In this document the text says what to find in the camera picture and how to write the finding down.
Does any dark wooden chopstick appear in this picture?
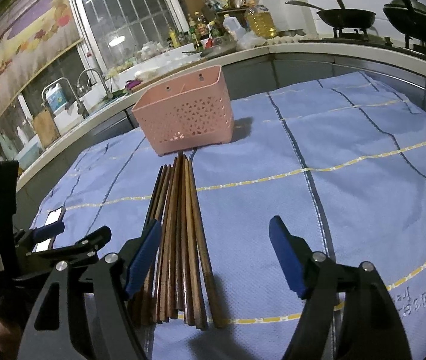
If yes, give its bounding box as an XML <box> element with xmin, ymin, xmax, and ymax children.
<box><xmin>140</xmin><ymin>165</ymin><xmax>170</xmax><ymax>327</ymax></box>

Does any chrome kitchen faucet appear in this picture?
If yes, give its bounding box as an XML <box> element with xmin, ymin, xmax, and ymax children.
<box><xmin>41</xmin><ymin>77</ymin><xmax>89</xmax><ymax>119</ymax></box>

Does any wooden cutting board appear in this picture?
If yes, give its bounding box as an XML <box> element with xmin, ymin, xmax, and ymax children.
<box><xmin>32</xmin><ymin>107</ymin><xmax>60</xmax><ymax>149</ymax></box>

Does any blue-labelled detergent jug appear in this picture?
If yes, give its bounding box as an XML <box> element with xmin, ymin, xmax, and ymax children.
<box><xmin>45</xmin><ymin>83</ymin><xmax>67</xmax><ymax>112</ymax></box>

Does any blue checked tablecloth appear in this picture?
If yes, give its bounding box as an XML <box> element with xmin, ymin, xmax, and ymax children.
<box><xmin>28</xmin><ymin>70</ymin><xmax>426</xmax><ymax>360</ymax></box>

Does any floral window blind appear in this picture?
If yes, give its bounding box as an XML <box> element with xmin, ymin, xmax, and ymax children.
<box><xmin>0</xmin><ymin>0</ymin><xmax>81</xmax><ymax>116</ymax></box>

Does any pink perforated utensil basket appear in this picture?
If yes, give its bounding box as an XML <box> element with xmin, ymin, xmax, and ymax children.
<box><xmin>132</xmin><ymin>65</ymin><xmax>234</xmax><ymax>156</ymax></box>

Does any gas stove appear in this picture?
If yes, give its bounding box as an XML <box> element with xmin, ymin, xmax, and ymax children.
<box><xmin>299</xmin><ymin>27</ymin><xmax>426</xmax><ymax>59</ymax></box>

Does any white plastic jug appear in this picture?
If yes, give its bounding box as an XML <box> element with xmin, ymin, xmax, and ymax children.
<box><xmin>223</xmin><ymin>14</ymin><xmax>245</xmax><ymax>41</ymax></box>

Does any yellow cooking oil bottle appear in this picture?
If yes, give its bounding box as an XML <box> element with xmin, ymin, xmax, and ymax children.
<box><xmin>245</xmin><ymin>0</ymin><xmax>277</xmax><ymax>39</ymax></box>

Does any black lidded wok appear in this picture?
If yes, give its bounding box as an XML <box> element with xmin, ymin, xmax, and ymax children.
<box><xmin>383</xmin><ymin>0</ymin><xmax>426</xmax><ymax>42</ymax></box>

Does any black wok with handle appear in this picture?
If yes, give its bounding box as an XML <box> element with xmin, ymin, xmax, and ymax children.
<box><xmin>285</xmin><ymin>0</ymin><xmax>376</xmax><ymax>30</ymax></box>

